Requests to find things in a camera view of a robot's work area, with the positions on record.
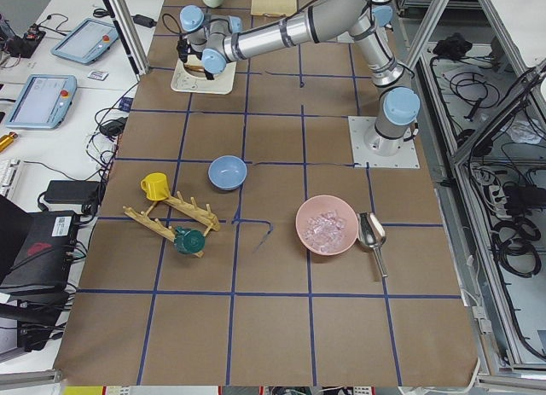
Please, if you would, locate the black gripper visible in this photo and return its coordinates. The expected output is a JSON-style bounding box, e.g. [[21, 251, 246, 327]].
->
[[177, 36, 202, 63]]

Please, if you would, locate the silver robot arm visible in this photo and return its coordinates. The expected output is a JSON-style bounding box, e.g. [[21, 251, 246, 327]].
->
[[177, 0, 421, 157]]

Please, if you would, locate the white bear tray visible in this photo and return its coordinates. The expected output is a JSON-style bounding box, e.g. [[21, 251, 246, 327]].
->
[[171, 56, 236, 95]]

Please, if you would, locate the bamboo cutting board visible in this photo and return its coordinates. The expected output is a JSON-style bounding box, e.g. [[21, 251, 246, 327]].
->
[[250, 0, 297, 17]]

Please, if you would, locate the teach pendant far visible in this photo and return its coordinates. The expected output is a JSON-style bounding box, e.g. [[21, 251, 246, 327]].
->
[[50, 18, 119, 65]]

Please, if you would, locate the teach pendant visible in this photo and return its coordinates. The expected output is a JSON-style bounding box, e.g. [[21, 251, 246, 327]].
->
[[50, 18, 119, 65], [5, 74, 78, 130]]

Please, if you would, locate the blue bowl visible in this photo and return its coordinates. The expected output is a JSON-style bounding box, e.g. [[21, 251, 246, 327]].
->
[[208, 155, 247, 191]]

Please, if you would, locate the yellow cup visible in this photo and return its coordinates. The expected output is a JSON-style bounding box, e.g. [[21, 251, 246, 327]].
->
[[140, 172, 171, 201]]

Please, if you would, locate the teach pendant near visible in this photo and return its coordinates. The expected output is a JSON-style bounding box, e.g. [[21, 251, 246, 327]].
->
[[5, 74, 78, 130]]

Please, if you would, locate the wooden cup rack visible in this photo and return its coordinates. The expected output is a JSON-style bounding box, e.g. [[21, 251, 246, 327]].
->
[[122, 190, 222, 258]]

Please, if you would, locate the black power adapter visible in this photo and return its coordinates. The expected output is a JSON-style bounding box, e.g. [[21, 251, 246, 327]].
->
[[44, 180, 99, 205]]

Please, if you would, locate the dark green cup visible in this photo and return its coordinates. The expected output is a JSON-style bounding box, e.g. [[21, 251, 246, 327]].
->
[[173, 226, 206, 254]]

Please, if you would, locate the pink bowl with ice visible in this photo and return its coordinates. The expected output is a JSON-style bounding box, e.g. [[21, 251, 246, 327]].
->
[[295, 195, 359, 256]]

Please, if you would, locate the black computer box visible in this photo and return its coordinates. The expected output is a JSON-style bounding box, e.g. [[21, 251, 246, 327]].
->
[[1, 196, 80, 295]]

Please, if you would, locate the metal scoop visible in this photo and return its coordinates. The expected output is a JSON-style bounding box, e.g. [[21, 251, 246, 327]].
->
[[358, 212, 388, 278]]

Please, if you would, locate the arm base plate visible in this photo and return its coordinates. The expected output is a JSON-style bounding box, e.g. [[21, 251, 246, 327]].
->
[[348, 116, 420, 169]]

